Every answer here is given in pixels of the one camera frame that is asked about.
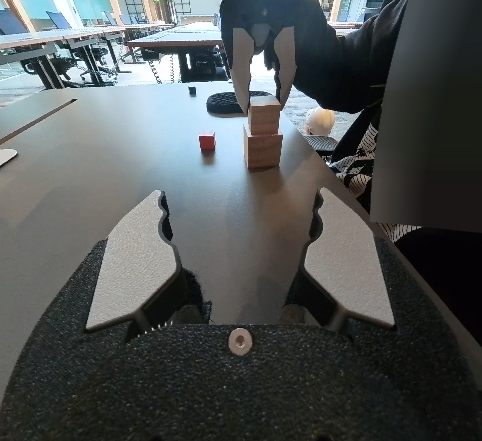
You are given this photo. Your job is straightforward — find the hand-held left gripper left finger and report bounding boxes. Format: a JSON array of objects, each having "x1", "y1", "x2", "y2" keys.
[{"x1": 85, "y1": 190, "x2": 198, "y2": 334}]

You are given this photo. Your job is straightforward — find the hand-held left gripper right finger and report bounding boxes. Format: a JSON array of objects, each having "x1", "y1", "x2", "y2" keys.
[{"x1": 286, "y1": 187, "x2": 396, "y2": 330}]

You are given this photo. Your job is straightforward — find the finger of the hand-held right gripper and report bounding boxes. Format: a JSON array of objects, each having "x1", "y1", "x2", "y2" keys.
[
  {"x1": 231, "y1": 28, "x2": 256, "y2": 115},
  {"x1": 273, "y1": 26, "x2": 297, "y2": 106}
]

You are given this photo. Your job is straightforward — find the medium wooden cube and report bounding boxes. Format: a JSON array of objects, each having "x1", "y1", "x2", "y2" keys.
[{"x1": 248, "y1": 96, "x2": 282, "y2": 136}]

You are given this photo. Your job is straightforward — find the large wooden cube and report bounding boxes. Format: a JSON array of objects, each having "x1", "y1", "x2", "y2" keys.
[{"x1": 244, "y1": 126, "x2": 284, "y2": 170}]

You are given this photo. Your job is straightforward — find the person's right forearm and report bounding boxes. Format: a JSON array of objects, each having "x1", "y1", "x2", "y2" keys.
[{"x1": 294, "y1": 0, "x2": 411, "y2": 115}]

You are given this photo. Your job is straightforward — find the black wrist rest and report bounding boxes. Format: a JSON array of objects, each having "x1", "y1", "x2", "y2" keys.
[{"x1": 207, "y1": 91, "x2": 273, "y2": 117}]

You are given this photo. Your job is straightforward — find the white round object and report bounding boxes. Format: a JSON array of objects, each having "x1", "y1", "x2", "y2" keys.
[{"x1": 306, "y1": 107, "x2": 336, "y2": 136}]

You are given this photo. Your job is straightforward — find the wooden office table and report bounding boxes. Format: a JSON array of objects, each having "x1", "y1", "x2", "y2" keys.
[
  {"x1": 125, "y1": 23, "x2": 231, "y2": 84},
  {"x1": 0, "y1": 23, "x2": 174, "y2": 89}
]

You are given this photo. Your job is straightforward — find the black office chair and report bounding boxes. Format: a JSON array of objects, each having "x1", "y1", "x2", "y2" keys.
[{"x1": 302, "y1": 135, "x2": 339, "y2": 157}]

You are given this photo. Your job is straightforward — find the person's printed shirt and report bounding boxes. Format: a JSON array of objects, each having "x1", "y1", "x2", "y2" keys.
[{"x1": 329, "y1": 121, "x2": 422, "y2": 243}]

